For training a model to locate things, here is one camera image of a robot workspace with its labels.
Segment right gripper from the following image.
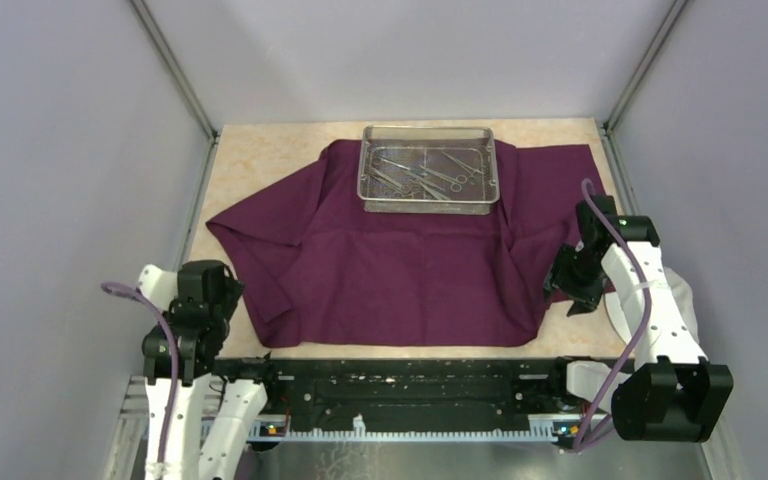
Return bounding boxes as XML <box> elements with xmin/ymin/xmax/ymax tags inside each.
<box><xmin>542</xmin><ymin>243</ymin><xmax>607</xmax><ymax>317</ymax></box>

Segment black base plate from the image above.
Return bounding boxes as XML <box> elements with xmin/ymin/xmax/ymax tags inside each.
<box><xmin>213</xmin><ymin>357</ymin><xmax>586</xmax><ymax>434</ymax></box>

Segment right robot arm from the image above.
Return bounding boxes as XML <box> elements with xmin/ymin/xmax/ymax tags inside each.
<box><xmin>543</xmin><ymin>195</ymin><xmax>734</xmax><ymax>443</ymax></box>

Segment metal mesh instrument tray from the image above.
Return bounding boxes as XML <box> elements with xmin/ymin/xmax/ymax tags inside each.
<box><xmin>357</xmin><ymin>125</ymin><xmax>501</xmax><ymax>215</ymax></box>

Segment maroon wrap cloth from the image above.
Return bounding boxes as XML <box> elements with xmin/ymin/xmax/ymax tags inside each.
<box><xmin>206</xmin><ymin>140</ymin><xmax>600</xmax><ymax>348</ymax></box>

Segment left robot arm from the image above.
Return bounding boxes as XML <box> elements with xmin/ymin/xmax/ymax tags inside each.
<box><xmin>130</xmin><ymin>260</ymin><xmax>281</xmax><ymax>479</ymax></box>

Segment surgical clamp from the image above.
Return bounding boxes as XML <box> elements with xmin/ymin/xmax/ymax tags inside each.
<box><xmin>442</xmin><ymin>151</ymin><xmax>483</xmax><ymax>185</ymax></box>

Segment surgical scissors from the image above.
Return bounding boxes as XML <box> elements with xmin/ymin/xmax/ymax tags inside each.
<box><xmin>370</xmin><ymin>168</ymin><xmax>414</xmax><ymax>198</ymax></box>

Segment grey cable duct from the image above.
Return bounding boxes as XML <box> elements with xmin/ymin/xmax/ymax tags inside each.
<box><xmin>246</xmin><ymin>416</ymin><xmax>558</xmax><ymax>444</ymax></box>

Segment white crumpled cloth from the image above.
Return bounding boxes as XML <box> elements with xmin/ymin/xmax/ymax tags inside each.
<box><xmin>604</xmin><ymin>267</ymin><xmax>700</xmax><ymax>344</ymax></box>

